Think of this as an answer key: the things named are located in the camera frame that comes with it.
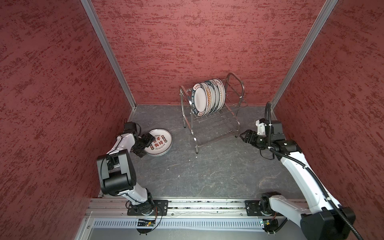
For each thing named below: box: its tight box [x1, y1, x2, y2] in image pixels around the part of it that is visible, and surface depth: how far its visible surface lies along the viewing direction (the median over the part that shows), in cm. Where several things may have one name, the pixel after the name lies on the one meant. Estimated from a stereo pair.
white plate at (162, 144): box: [144, 128, 173, 157], surface depth 97 cm
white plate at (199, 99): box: [191, 82, 208, 117], surface depth 82 cm
